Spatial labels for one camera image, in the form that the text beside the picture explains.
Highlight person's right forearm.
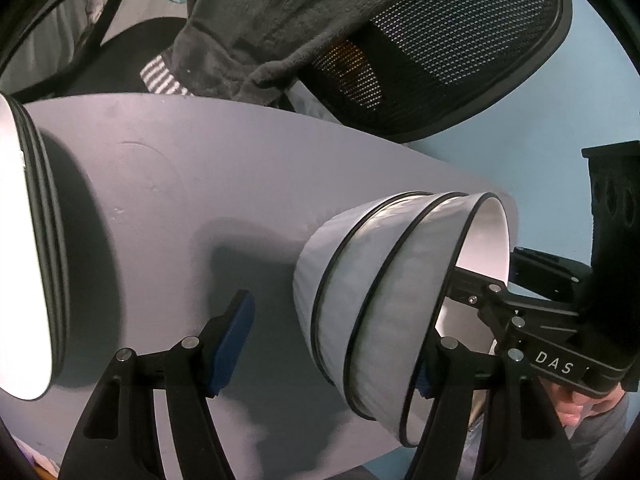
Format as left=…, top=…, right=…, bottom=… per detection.
left=575, top=395, right=632, bottom=480

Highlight grey white striped cloth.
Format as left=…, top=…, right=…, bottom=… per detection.
left=140, top=55, right=196, bottom=97

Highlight large white plate dark rim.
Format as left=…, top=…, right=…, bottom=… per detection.
left=0, top=91, right=55, bottom=402

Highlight dark fleece blanket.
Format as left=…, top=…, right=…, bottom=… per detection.
left=170, top=0, right=506, bottom=106

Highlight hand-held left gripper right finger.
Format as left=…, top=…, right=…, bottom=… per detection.
left=404, top=336, right=581, bottom=480

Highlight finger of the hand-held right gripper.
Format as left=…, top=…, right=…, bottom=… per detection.
left=447, top=267, right=578, bottom=351
left=510, top=246, right=592, bottom=302

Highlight black mesh office chair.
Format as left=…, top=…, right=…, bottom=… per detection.
left=0, top=0, right=573, bottom=143

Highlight person's right hand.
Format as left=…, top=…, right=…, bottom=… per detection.
left=552, top=385, right=626, bottom=428

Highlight cream bed sheet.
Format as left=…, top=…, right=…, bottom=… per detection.
left=0, top=0, right=101, bottom=91

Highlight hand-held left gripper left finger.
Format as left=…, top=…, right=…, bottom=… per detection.
left=57, top=289, right=256, bottom=480

